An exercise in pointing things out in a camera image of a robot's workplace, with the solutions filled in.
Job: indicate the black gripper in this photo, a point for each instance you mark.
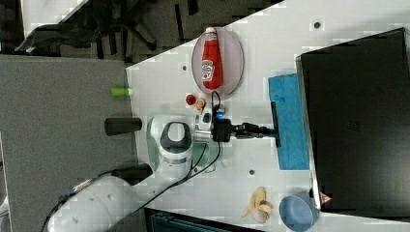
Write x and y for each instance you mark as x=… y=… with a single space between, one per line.
x=223 y=129

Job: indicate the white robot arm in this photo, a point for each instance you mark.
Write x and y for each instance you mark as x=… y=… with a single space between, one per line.
x=104 y=201

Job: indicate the small red toy fruit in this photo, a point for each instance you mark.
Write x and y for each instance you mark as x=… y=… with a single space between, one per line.
x=190 y=99

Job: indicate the red plush ketchup bottle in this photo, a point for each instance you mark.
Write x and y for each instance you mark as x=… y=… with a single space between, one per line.
x=211 y=67

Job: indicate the grey round plate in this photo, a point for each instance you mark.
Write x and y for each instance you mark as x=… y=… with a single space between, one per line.
x=232 y=60

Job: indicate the peeled toy banana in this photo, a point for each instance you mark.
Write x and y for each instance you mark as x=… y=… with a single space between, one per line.
x=258 y=207

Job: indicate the blue plastic cup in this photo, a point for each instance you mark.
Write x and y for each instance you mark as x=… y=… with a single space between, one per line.
x=297 y=211

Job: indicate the green cylinder object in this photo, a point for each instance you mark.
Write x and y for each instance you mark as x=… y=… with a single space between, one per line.
x=121 y=92

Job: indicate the black office chair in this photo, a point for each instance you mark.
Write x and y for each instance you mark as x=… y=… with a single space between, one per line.
x=89 y=22

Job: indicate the blue metal table frame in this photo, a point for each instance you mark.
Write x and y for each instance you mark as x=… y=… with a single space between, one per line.
x=162 y=221

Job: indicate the black cylinder post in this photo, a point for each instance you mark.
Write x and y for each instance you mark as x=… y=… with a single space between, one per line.
x=114 y=126

